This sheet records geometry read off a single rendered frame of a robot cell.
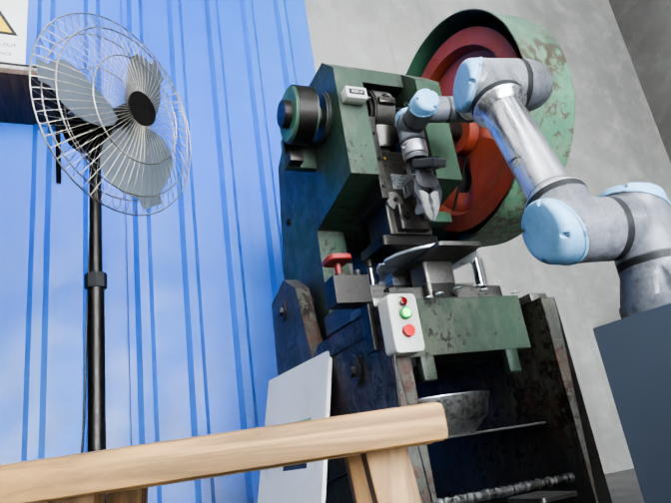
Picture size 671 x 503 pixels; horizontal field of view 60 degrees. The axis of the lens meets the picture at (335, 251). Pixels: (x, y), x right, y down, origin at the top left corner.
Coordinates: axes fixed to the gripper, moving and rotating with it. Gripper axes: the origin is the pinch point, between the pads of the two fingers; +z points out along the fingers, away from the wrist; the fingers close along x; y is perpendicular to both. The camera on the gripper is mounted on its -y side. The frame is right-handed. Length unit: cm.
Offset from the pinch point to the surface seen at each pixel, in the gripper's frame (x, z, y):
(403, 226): 4.4, -0.7, 9.0
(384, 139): 1.0, -34.1, 15.3
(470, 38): -33, -70, 2
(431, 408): 65, 57, -84
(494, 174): -36.5, -21.6, 11.2
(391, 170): 2.8, -20.9, 12.0
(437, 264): 0.2, 13.9, 2.5
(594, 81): -276, -186, 135
